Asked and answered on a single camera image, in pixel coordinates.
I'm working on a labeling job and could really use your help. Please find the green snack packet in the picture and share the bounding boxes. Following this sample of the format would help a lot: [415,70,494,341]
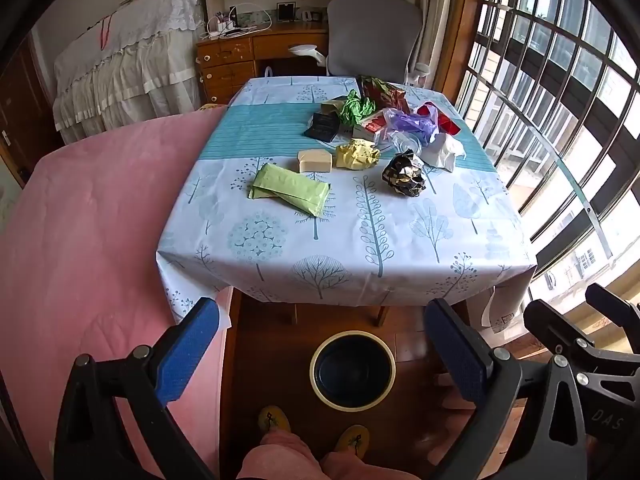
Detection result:
[248,164,330,218]

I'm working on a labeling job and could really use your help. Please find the green paper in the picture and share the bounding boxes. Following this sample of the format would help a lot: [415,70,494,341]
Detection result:
[338,90,376,127]

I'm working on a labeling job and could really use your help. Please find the window security grille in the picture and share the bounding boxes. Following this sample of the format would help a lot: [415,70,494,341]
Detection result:
[457,0,639,271]

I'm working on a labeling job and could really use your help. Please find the red gold foil snack bag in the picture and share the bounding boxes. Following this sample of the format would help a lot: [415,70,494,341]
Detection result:
[357,76,410,114]

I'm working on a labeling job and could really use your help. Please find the black Talopn packet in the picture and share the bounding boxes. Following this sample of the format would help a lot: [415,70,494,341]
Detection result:
[304,112,341,143]

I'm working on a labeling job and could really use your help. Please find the right yellow slipper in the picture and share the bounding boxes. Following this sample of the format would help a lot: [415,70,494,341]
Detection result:
[334,425,370,460]

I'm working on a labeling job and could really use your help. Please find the tree print tablecloth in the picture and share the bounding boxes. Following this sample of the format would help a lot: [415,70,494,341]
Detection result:
[156,76,536,333]

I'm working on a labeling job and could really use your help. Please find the pink bed cover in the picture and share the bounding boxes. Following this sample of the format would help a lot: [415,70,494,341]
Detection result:
[1,108,224,478]

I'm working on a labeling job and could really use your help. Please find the black gold wrapper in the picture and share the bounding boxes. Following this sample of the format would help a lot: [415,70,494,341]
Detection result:
[382,150,426,197]

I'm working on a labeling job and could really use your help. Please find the blue cream trash bin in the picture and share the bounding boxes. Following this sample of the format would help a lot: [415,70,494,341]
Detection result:
[309,330,397,413]

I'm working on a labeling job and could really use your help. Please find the wooden desk with drawers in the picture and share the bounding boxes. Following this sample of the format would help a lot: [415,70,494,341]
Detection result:
[195,23,329,105]

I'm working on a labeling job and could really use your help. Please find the clear plastic cup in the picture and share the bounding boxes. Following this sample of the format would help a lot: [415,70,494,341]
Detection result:
[378,130,422,155]

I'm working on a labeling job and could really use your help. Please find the left yellow slipper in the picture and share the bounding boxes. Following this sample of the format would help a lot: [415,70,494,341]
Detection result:
[258,405,291,434]

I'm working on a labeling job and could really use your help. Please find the beige small box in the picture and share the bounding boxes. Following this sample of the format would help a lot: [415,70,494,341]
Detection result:
[297,148,333,174]

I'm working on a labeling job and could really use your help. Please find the grey office chair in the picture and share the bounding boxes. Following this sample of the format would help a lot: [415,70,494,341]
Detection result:
[288,0,423,84]

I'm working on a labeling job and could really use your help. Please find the olive green tea box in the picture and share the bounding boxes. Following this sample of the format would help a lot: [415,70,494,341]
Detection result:
[320,96,347,115]

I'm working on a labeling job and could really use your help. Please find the pink trousers legs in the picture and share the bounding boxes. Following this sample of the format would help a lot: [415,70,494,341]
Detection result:
[236,429,416,479]

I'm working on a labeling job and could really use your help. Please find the red white milk carton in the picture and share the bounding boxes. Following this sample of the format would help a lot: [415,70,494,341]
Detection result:
[352,112,386,144]

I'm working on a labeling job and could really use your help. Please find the purple plastic bag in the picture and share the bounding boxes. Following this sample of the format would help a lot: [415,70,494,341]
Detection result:
[383,108,439,148]

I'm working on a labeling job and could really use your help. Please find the yellow paper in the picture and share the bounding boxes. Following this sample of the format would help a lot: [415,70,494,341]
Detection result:
[335,139,381,170]

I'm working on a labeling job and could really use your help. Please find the yellow slipper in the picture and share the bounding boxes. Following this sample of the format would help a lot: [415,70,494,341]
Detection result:
[334,425,370,460]
[258,405,291,434]

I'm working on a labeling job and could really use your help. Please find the white paper bag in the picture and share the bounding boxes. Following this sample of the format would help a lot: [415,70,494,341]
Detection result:
[419,132,466,172]

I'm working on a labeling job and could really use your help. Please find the white lace covered furniture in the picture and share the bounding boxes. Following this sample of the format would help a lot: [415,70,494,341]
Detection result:
[52,0,204,144]

